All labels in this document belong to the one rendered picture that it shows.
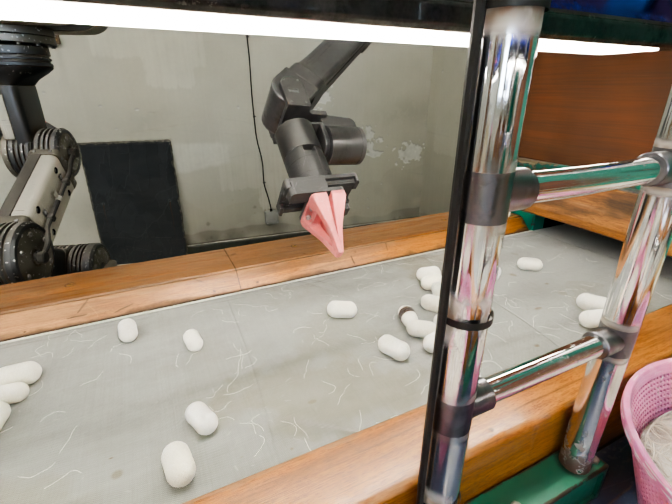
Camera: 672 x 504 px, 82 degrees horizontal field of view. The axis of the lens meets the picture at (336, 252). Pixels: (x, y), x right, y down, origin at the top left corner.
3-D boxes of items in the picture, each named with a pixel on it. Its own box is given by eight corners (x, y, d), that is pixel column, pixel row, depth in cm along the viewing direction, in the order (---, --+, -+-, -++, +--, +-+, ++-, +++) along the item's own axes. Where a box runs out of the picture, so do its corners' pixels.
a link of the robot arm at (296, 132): (269, 141, 58) (278, 111, 53) (311, 142, 61) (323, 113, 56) (281, 178, 55) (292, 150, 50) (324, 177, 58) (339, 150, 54)
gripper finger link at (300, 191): (366, 238, 47) (340, 176, 50) (310, 248, 44) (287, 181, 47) (348, 264, 52) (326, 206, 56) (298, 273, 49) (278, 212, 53)
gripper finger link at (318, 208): (383, 235, 48) (357, 175, 51) (330, 244, 45) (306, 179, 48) (364, 261, 53) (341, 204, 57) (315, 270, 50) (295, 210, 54)
